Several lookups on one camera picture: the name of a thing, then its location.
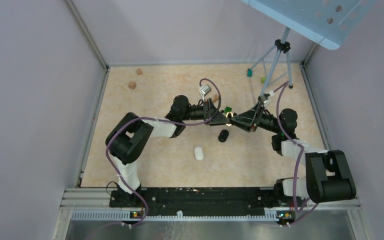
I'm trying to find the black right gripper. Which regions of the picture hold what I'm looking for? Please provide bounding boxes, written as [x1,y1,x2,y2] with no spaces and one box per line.
[231,102,282,134]

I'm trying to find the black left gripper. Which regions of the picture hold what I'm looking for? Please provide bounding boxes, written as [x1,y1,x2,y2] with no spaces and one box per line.
[181,98,230,127]

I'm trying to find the black earbud charging case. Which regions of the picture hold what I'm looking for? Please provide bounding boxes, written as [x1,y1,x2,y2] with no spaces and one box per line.
[217,129,230,143]

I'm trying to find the white earbud charging case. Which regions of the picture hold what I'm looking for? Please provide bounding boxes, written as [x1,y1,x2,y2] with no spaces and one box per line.
[193,146,205,161]

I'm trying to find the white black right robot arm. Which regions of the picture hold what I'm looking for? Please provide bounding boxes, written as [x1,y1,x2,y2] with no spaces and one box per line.
[228,105,357,206]

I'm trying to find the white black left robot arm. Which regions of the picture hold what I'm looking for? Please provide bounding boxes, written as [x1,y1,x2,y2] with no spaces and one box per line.
[105,95,230,207]

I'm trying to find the brown wooden arch block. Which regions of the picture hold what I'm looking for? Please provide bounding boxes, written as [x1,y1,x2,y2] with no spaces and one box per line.
[211,94,219,103]

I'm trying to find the teal cube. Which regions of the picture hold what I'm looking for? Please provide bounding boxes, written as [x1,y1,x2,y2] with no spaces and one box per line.
[246,69,253,77]

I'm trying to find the grey tripod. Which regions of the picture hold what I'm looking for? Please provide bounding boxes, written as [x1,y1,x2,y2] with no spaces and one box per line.
[247,27,294,96]

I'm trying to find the small tan wooden cube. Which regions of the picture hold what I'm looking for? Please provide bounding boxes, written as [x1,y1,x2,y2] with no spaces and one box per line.
[136,68,143,76]

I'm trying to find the light blue perforated panel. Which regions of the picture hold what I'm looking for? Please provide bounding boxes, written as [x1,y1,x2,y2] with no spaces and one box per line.
[243,0,376,50]

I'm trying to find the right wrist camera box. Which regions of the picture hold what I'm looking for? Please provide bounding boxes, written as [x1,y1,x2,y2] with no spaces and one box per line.
[258,90,275,108]

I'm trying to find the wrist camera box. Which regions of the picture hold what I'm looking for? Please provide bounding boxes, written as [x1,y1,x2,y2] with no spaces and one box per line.
[199,84,212,101]
[258,90,275,108]

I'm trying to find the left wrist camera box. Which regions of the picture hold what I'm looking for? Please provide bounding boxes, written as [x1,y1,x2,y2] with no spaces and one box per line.
[199,84,212,101]

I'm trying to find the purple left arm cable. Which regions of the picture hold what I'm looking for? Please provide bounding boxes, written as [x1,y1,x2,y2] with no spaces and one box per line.
[105,78,223,229]

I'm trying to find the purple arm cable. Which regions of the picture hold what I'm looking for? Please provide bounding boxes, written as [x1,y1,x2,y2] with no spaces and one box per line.
[105,78,223,229]
[271,80,319,228]

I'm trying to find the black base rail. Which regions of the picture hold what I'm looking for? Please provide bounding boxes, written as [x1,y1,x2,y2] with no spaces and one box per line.
[109,187,293,217]

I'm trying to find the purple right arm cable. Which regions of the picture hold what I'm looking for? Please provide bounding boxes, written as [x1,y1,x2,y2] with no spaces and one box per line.
[271,80,319,228]

